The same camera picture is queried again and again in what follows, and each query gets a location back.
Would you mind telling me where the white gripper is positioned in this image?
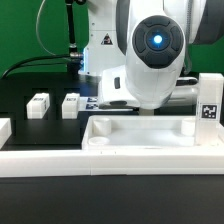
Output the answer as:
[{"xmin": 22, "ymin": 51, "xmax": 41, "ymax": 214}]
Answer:
[{"xmin": 98, "ymin": 64, "xmax": 198, "ymax": 109}]

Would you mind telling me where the white desk top panel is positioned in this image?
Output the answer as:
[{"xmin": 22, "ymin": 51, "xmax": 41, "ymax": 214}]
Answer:
[{"xmin": 82, "ymin": 116, "xmax": 224, "ymax": 175}]

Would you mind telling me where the fiducial marker sheet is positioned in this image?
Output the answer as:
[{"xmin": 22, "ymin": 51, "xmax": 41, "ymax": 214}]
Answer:
[{"xmin": 79, "ymin": 97, "xmax": 98, "ymax": 111}]

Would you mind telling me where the white block at left edge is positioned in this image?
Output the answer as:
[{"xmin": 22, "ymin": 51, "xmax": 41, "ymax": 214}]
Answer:
[{"xmin": 0, "ymin": 118, "xmax": 12, "ymax": 149}]

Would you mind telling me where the black cable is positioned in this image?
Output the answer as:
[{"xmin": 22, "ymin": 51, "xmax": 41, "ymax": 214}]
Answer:
[{"xmin": 0, "ymin": 53, "xmax": 84, "ymax": 81}]

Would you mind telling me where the grey thin cable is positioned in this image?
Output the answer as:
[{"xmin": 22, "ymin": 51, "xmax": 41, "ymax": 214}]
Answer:
[{"xmin": 34, "ymin": 0, "xmax": 73, "ymax": 58}]

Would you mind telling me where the white L-shaped fixture wall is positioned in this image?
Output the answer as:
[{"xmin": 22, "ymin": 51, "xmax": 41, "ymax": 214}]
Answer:
[{"xmin": 0, "ymin": 150, "xmax": 91, "ymax": 178}]

